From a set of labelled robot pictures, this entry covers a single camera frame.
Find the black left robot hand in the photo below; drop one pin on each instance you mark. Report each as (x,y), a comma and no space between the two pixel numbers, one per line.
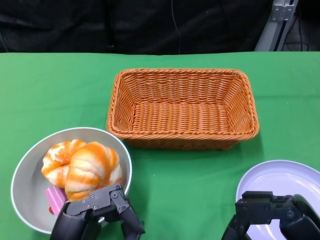
(82,207)

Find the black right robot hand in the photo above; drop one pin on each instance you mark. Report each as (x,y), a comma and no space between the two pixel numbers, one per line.
(260,205)

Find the magenta pink layered cake slice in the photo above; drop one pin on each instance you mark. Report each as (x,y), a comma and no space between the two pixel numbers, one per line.
(55,197)

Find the twisted orange glazed bread roll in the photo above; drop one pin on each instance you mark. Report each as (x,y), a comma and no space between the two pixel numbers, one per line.
(92,165)

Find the pale grey-green ceramic bowl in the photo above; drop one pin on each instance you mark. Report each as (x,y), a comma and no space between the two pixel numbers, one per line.
(30,175)

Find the lavender plate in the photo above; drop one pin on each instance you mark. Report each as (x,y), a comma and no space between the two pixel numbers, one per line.
(275,175)

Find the orange wicker basket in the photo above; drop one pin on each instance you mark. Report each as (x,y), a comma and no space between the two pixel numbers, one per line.
(180,117)

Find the green tablecloth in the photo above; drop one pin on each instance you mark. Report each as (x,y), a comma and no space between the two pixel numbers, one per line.
(50,87)

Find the black backdrop curtain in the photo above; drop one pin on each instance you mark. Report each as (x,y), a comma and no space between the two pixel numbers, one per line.
(75,25)

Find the aluminium frame profile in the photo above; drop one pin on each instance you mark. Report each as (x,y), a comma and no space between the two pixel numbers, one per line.
(272,27)

